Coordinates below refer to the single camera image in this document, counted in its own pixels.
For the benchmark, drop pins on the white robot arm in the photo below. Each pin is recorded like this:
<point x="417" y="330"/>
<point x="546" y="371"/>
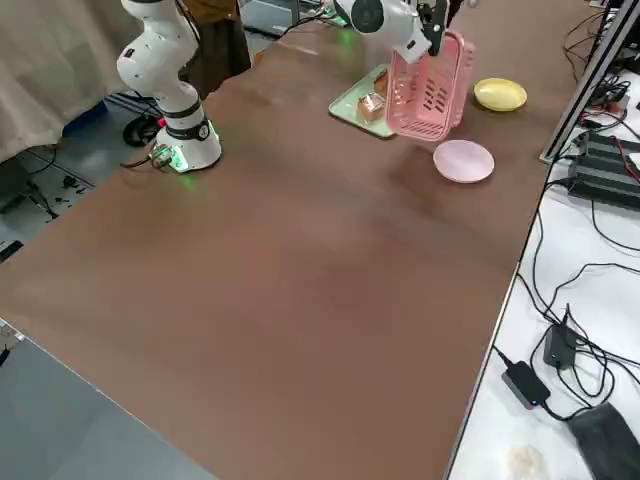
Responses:
<point x="170" y="90"/>
<point x="330" y="14"/>

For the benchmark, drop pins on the green plastic tray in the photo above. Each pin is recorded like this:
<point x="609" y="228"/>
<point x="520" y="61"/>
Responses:
<point x="350" y="107"/>

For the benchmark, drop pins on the black fabric pouch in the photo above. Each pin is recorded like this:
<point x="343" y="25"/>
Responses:
<point x="605" y="440"/>

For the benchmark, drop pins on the beige curtain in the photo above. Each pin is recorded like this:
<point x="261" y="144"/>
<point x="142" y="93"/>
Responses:
<point x="50" y="75"/>

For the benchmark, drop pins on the bread pack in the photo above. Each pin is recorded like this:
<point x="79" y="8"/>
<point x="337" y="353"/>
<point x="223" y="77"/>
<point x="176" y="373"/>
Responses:
<point x="381" y="80"/>
<point x="370" y="107"/>

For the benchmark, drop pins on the yellow plate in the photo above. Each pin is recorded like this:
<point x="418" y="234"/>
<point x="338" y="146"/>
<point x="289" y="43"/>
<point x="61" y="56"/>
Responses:
<point x="500" y="95"/>

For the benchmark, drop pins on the small pink plastic basket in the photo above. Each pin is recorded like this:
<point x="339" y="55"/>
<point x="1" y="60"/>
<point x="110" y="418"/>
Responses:
<point x="430" y="115"/>

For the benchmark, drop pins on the aluminium frame post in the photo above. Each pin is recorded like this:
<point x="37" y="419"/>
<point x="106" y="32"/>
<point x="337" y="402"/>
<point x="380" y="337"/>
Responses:
<point x="585" y="85"/>

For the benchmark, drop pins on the white plate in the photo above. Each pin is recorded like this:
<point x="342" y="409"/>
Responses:
<point x="463" y="161"/>

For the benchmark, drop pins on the person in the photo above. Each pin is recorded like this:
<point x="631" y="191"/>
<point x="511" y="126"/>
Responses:
<point x="220" y="40"/>

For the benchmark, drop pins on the black power supply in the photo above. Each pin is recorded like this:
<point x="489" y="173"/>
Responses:
<point x="610" y="147"/>
<point x="605" y="182"/>

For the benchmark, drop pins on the grey side table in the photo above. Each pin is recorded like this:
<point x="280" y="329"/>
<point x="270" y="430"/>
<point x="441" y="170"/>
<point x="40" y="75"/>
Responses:
<point x="75" y="425"/>

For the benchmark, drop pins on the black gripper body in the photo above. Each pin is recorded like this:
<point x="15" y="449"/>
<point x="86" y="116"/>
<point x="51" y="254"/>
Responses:
<point x="432" y="12"/>

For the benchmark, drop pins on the black power adapter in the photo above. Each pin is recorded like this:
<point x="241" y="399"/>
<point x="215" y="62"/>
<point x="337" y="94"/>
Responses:
<point x="525" y="382"/>
<point x="562" y="342"/>

